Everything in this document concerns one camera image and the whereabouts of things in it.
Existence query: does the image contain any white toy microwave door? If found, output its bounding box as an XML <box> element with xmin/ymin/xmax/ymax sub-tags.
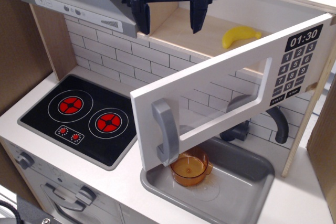
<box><xmin>130</xmin><ymin>13</ymin><xmax>335</xmax><ymax>170</ymax></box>

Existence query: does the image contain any yellow toy banana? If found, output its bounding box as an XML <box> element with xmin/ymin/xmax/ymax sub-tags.
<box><xmin>222</xmin><ymin>26</ymin><xmax>262</xmax><ymax>49</ymax></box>

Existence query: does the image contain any black toy stove top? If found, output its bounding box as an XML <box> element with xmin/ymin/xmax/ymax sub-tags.
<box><xmin>18</xmin><ymin>74</ymin><xmax>136</xmax><ymax>170</ymax></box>

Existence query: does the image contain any dark grey toy faucet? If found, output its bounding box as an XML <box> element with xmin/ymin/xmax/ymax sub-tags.
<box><xmin>220</xmin><ymin>94</ymin><xmax>289</xmax><ymax>144</ymax></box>

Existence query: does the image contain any orange transparent plastic pot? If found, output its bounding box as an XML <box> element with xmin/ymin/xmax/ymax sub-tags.
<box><xmin>170</xmin><ymin>146</ymin><xmax>213</xmax><ymax>187</ymax></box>

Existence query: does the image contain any grey toy sink basin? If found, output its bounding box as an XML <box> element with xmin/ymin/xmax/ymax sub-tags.
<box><xmin>140</xmin><ymin>137</ymin><xmax>275</xmax><ymax>223</ymax></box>

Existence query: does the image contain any brown cardboard panel right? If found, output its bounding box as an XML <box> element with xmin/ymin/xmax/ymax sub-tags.
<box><xmin>307</xmin><ymin>80</ymin><xmax>335</xmax><ymax>216</ymax></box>

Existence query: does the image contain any grey oven knob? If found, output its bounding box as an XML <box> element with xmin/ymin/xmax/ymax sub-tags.
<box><xmin>16</xmin><ymin>152</ymin><xmax>35</xmax><ymax>170</ymax></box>

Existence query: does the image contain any grey oven door handle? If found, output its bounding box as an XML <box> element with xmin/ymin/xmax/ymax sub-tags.
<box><xmin>41</xmin><ymin>183</ymin><xmax>97</xmax><ymax>212</ymax></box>

